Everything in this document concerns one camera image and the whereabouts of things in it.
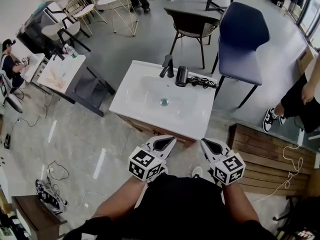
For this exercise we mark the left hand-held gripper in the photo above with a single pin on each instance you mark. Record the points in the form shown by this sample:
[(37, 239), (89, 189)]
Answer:
[(145, 164)]

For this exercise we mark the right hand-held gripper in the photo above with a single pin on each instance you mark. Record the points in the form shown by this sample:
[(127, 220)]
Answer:
[(228, 169)]

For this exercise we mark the white ceramic sink basin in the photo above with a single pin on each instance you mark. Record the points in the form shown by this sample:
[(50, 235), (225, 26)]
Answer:
[(135, 101)]

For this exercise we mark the black hair dryer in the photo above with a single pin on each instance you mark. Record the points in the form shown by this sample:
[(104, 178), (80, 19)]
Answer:
[(181, 76)]

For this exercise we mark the person's left forearm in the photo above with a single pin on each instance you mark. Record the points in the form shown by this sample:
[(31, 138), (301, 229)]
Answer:
[(120, 199)]

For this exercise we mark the person's right forearm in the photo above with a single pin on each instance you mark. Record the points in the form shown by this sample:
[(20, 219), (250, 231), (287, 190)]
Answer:
[(240, 204)]

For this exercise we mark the person's left white shoe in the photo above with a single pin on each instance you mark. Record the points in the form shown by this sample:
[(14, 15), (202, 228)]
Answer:
[(165, 170)]

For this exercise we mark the person's white shoe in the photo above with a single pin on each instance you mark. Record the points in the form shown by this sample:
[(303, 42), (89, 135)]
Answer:
[(165, 170), (197, 171)]

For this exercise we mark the person's right white shoe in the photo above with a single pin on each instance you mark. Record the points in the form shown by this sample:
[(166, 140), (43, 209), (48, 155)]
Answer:
[(197, 171)]

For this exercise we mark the slatted wooden platform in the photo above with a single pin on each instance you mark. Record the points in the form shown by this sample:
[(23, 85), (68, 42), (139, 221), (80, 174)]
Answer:
[(262, 159)]

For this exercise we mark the person's black clothing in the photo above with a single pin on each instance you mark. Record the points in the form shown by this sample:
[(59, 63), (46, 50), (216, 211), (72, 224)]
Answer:
[(182, 209)]

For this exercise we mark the black basin faucet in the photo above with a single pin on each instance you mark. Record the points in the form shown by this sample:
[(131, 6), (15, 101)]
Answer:
[(170, 66)]

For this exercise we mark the white power strip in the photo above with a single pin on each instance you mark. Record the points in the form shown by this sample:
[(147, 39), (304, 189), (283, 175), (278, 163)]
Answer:
[(300, 137)]

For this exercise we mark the black office chair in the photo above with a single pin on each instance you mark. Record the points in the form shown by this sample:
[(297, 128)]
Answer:
[(302, 209)]

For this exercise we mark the blue upholstered chair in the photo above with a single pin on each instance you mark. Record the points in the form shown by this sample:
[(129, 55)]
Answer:
[(240, 26)]

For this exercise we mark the white sink grey cabinet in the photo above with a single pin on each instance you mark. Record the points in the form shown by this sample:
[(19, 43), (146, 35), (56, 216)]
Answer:
[(67, 66)]

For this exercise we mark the black white floor device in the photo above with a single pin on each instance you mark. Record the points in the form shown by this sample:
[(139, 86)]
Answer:
[(50, 196)]

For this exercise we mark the bundle of wooden sticks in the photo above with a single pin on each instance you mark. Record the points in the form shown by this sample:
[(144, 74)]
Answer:
[(56, 79)]

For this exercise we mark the dark wicker chair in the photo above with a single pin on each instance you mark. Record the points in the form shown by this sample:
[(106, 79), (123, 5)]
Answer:
[(192, 19)]

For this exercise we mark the cardboard box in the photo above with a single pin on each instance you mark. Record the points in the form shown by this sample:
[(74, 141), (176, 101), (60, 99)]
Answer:
[(306, 59)]

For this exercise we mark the clear bottle green label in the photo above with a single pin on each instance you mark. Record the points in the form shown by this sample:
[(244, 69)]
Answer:
[(71, 51)]

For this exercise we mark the dark brown side table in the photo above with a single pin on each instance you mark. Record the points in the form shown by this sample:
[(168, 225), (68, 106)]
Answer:
[(37, 216)]

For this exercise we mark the black floor adapter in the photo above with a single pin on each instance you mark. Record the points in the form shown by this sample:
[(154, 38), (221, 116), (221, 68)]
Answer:
[(7, 141)]

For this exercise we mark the beige chair black legs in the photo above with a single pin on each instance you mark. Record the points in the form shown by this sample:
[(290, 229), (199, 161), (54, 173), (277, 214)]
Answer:
[(52, 30)]

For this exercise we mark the black machine cabinet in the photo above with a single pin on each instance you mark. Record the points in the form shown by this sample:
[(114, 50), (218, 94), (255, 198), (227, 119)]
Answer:
[(32, 34)]

